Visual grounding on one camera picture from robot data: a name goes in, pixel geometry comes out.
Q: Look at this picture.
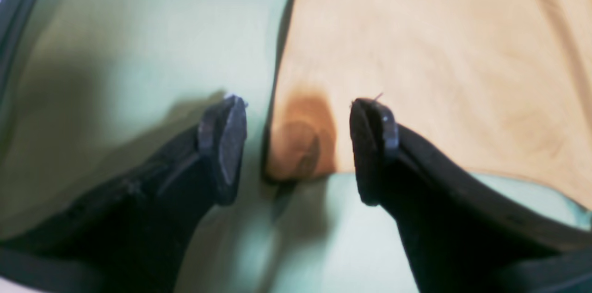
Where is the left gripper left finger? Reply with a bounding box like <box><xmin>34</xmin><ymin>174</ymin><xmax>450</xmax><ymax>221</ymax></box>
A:
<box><xmin>1</xmin><ymin>95</ymin><xmax>247</xmax><ymax>293</ymax></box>

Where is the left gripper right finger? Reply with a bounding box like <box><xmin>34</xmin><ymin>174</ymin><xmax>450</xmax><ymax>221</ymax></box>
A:
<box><xmin>349</xmin><ymin>98</ymin><xmax>592</xmax><ymax>293</ymax></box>

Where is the tan orange T-shirt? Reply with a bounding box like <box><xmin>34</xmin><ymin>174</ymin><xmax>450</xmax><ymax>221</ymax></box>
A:
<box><xmin>264</xmin><ymin>0</ymin><xmax>592</xmax><ymax>208</ymax></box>

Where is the sage green table cloth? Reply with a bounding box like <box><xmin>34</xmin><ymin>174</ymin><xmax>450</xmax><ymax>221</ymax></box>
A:
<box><xmin>1</xmin><ymin>0</ymin><xmax>591</xmax><ymax>293</ymax></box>

